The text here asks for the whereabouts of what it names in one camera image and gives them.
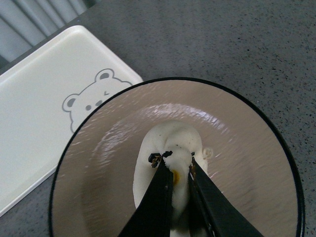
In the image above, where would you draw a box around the brown plate with black rim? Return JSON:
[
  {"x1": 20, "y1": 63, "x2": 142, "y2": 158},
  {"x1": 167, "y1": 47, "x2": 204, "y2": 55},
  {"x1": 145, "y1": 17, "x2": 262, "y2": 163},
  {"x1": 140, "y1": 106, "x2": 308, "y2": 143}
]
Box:
[{"x1": 49, "y1": 78, "x2": 305, "y2": 237}]

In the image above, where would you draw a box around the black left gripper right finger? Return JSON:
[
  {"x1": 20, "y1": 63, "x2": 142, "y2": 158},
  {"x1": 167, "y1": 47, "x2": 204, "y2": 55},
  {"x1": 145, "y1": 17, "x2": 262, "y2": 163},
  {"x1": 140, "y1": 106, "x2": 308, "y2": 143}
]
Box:
[{"x1": 188, "y1": 158, "x2": 262, "y2": 237}]

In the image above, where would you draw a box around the grey curtain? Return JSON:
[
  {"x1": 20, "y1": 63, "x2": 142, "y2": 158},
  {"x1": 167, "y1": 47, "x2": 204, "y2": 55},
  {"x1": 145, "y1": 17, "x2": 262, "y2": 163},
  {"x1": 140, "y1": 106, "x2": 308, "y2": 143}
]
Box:
[{"x1": 0, "y1": 0, "x2": 98, "y2": 67}]

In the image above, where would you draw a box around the white bear tray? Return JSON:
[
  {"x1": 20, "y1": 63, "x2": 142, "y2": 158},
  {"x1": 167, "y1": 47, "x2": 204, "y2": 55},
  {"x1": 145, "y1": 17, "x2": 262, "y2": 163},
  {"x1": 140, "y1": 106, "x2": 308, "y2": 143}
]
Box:
[{"x1": 0, "y1": 25, "x2": 142, "y2": 214}]

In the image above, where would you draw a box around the white steamed bun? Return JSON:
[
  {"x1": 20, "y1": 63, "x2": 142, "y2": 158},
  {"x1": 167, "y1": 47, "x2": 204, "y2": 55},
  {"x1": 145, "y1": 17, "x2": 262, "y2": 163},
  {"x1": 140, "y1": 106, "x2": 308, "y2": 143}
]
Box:
[{"x1": 133, "y1": 120, "x2": 213, "y2": 237}]

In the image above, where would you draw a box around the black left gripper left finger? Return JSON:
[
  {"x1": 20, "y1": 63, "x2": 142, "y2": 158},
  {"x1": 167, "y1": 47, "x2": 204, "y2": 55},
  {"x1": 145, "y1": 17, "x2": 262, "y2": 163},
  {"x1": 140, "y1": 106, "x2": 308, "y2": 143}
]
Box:
[{"x1": 119, "y1": 152, "x2": 173, "y2": 237}]

